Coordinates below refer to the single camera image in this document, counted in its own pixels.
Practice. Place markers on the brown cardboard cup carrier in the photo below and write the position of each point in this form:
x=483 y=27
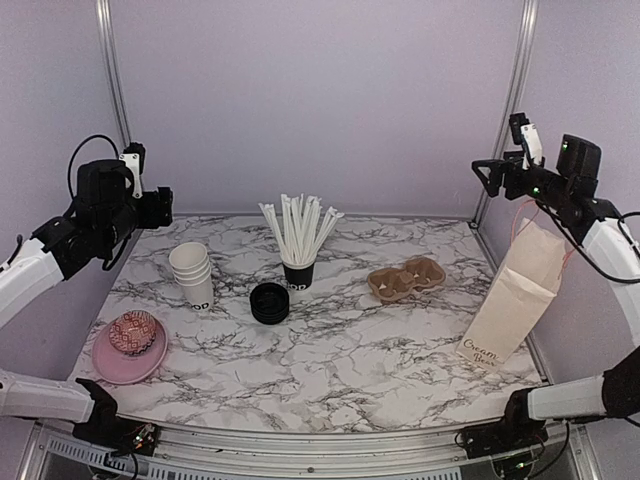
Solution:
x=417 y=274

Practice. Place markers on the aluminium frame post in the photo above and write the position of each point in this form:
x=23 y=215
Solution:
x=519 y=73
x=110 y=58

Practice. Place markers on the right aluminium frame post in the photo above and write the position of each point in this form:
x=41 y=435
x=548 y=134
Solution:
x=519 y=73

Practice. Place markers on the front aluminium rail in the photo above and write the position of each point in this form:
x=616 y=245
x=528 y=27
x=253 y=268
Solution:
x=197 y=453

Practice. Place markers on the black cup holding straws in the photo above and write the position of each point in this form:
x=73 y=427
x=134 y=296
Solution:
x=299 y=277

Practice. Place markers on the red patterned bowl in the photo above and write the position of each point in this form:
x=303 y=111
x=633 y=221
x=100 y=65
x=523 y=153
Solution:
x=133 y=332

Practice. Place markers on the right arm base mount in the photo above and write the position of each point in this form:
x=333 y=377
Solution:
x=499 y=437

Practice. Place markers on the kraft paper bag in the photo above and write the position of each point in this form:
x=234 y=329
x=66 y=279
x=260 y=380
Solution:
x=526 y=283

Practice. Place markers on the pink plate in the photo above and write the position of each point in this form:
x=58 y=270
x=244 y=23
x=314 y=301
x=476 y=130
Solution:
x=118 y=368

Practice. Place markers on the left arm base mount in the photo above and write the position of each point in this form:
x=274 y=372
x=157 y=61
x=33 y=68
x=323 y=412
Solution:
x=122 y=435

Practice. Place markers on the left aluminium frame post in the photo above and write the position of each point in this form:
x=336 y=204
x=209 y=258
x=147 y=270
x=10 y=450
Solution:
x=110 y=58

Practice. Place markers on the stack of white paper cups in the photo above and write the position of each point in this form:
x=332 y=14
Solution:
x=191 y=268

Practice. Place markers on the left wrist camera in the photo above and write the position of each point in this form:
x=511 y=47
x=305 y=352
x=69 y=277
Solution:
x=133 y=157

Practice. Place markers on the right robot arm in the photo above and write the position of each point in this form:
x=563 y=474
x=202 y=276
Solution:
x=597 y=230

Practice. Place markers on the bundle of white wrapped straws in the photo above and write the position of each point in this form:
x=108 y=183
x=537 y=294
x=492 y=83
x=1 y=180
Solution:
x=301 y=229

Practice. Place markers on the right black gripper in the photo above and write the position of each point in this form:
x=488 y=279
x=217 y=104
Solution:
x=498 y=167

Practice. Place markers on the stack of black lids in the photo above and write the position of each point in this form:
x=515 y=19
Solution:
x=270 y=303

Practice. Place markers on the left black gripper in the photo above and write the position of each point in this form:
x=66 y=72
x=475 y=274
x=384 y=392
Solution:
x=157 y=214

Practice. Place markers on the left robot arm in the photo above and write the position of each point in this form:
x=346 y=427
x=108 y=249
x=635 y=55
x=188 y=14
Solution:
x=108 y=204

